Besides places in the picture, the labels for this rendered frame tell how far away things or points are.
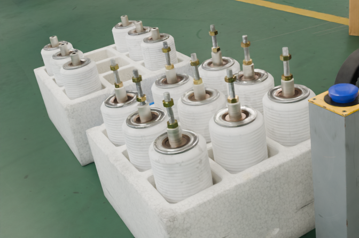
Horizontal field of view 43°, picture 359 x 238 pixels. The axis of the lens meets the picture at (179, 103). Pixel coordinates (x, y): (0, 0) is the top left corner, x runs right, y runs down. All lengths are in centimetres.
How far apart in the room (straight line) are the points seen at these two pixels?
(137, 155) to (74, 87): 42
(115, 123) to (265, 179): 32
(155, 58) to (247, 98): 43
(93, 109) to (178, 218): 56
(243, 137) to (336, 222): 19
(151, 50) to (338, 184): 72
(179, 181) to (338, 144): 25
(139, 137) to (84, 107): 40
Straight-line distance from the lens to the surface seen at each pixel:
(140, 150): 82
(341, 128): 66
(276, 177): 80
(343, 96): 66
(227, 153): 78
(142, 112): 83
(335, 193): 73
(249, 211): 79
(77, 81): 120
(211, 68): 101
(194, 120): 86
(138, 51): 138
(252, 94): 90
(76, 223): 106
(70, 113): 119
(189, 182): 73
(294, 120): 83
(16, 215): 116
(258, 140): 78
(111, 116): 92
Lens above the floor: 62
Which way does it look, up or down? 25 degrees down
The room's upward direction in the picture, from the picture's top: 11 degrees counter-clockwise
